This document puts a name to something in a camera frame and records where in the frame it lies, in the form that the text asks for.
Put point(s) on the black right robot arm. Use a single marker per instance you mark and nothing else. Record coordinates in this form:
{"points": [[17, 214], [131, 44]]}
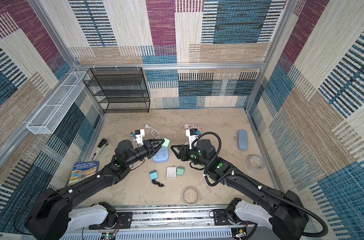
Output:
{"points": [[287, 217]]}

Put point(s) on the blue children's book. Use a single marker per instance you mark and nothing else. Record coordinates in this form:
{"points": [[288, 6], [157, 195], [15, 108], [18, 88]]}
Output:
{"points": [[82, 171]]}

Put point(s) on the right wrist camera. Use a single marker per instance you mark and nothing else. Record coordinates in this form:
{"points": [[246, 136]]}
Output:
{"points": [[192, 135]]}

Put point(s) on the black grey stapler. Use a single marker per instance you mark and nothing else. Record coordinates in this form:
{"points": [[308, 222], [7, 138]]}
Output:
{"points": [[100, 150]]}

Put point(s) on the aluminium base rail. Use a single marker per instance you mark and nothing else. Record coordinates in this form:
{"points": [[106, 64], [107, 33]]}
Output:
{"points": [[202, 222]]}

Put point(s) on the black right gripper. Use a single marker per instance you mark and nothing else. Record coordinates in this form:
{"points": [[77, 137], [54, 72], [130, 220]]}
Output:
{"points": [[184, 150]]}

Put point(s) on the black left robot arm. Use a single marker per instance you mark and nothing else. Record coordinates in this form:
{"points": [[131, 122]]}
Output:
{"points": [[49, 218]]}

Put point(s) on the green plug adapter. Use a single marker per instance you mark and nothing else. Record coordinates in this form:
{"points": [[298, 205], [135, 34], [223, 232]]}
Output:
{"points": [[180, 171], [166, 143]]}

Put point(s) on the clear tape roll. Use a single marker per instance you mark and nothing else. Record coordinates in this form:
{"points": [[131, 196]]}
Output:
{"points": [[190, 196]]}

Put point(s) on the white wire wall basket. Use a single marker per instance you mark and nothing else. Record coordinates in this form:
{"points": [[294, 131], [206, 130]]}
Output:
{"points": [[46, 121]]}

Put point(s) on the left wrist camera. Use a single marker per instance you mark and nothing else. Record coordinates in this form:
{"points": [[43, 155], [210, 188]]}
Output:
{"points": [[138, 135]]}

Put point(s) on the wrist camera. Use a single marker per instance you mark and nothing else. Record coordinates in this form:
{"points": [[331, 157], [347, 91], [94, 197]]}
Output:
{"points": [[192, 135], [138, 135]]}

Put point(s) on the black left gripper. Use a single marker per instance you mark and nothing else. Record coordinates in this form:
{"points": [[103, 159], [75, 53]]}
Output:
{"points": [[149, 149]]}

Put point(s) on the teal charger with black cable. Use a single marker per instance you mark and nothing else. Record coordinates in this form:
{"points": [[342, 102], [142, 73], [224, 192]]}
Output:
{"points": [[154, 177]]}

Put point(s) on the blue fabric glasses case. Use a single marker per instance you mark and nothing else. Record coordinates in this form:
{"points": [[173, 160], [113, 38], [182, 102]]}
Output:
{"points": [[243, 143]]}

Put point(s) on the blue square power strip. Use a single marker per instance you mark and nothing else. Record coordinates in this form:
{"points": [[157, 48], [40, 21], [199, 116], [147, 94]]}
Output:
{"points": [[161, 156]]}

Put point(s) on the white square charger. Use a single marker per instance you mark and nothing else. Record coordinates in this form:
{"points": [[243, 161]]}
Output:
{"points": [[171, 172]]}

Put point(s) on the black wire shelf rack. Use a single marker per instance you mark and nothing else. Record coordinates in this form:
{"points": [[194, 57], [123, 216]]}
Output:
{"points": [[118, 90]]}

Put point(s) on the transparent tape roll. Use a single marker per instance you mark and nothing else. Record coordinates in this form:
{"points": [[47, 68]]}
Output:
{"points": [[255, 163]]}

